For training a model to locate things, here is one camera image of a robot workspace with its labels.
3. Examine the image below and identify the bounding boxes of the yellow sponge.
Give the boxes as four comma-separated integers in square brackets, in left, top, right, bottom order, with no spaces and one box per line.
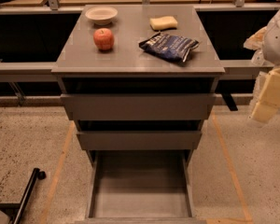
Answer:
[149,16,178,31]

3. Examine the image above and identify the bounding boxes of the grey drawer cabinet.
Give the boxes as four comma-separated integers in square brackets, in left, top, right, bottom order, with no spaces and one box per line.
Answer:
[51,5,225,161]

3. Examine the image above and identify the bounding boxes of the grey top drawer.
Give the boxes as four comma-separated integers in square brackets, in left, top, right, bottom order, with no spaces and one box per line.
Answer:
[61,94,216,120]

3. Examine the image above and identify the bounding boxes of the blue chip bag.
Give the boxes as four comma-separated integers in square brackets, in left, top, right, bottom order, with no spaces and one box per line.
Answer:
[139,33,200,63]

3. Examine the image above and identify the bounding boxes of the grey middle drawer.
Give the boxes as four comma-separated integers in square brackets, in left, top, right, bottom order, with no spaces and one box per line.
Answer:
[77,131,202,150]

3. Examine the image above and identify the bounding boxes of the black chair leg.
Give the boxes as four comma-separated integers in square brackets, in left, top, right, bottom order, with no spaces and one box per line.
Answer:
[0,168,47,224]

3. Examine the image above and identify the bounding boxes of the grey open bottom drawer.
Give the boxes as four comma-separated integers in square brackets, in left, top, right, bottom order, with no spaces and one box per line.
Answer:
[75,150,206,224]

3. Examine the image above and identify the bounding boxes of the white bowl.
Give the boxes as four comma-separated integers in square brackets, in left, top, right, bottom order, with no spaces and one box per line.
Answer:
[85,7,118,26]

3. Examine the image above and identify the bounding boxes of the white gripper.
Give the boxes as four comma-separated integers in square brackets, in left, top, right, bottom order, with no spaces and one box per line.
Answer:
[244,9,280,123]

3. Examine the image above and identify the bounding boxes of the red apple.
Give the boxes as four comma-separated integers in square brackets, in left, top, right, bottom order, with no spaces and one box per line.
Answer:
[93,28,115,50]

